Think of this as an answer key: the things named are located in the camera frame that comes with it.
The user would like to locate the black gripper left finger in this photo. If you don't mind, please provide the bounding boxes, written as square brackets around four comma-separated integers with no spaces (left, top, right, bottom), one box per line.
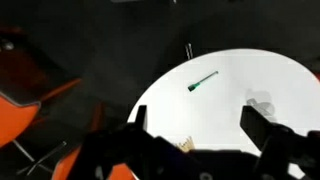
[79,104,201,180]

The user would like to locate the wooden stirrer sticks pile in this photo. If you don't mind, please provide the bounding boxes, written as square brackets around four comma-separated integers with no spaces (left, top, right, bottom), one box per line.
[175,135,196,153]

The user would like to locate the metal table base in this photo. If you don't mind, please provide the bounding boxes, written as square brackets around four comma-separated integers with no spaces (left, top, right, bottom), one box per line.
[184,42,195,62]

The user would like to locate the green capped sharpie marker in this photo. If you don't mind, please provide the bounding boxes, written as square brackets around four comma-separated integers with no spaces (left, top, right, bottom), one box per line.
[187,70,219,93]

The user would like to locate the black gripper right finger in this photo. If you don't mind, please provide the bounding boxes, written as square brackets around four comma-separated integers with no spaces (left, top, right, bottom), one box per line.
[239,104,320,180]

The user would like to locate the orange shell chair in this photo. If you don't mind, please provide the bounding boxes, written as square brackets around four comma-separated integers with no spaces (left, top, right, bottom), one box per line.
[53,101,136,180]

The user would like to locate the orange chair with metal legs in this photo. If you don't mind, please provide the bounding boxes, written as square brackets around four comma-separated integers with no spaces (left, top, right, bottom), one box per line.
[0,26,83,176]

